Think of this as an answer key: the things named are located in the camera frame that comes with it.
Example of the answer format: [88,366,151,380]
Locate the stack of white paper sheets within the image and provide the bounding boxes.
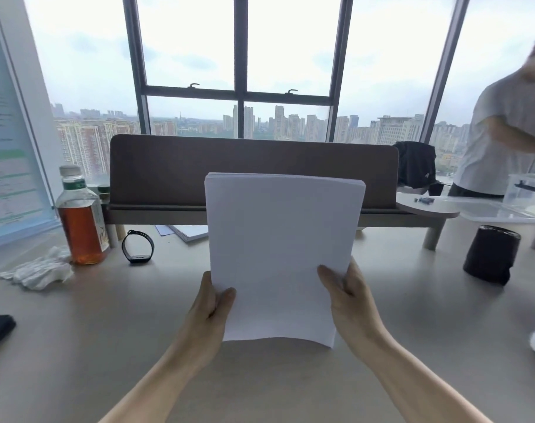
[204,172,366,349]

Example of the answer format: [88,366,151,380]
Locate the person's right forearm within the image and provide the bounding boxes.
[345,326,493,423]

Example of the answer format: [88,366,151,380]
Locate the dark window frame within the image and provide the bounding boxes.
[122,0,471,143]

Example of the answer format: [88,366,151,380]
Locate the brown tea plastic bottle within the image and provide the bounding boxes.
[55,165,110,266]

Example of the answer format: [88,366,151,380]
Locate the white notebook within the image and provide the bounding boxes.
[168,224,209,244]

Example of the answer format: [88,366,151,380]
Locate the white cotton gloves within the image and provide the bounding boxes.
[0,246,74,291]

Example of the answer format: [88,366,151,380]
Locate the black jacket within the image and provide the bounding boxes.
[393,141,444,196]

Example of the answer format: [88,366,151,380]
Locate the black cylindrical pen holder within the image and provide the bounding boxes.
[463,225,521,286]

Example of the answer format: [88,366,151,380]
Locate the clear plastic storage box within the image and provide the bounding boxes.
[435,173,535,225]

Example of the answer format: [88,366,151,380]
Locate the person's right hand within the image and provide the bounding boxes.
[317,256,392,354]

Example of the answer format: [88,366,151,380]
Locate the person's left hand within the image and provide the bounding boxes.
[175,271,237,369]

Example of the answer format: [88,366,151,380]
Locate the black wrist band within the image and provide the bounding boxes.
[121,230,155,264]

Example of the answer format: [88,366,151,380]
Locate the person's left forearm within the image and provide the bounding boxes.
[98,335,222,423]

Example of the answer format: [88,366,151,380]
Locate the standing poster board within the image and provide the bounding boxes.
[0,0,62,251]

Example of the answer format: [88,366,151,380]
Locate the brown desk divider panel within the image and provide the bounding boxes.
[109,135,400,212]

